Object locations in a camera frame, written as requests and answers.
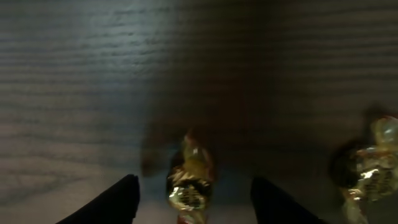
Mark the gold wrapped candy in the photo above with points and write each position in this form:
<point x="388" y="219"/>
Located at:
<point x="368" y="168"/>
<point x="191" y="177"/>

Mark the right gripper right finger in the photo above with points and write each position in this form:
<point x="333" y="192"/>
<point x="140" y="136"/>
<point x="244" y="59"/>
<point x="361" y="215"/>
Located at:
<point x="276" y="205"/>

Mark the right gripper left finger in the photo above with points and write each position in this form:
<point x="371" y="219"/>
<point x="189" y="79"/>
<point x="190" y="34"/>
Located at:
<point x="112" y="203"/>

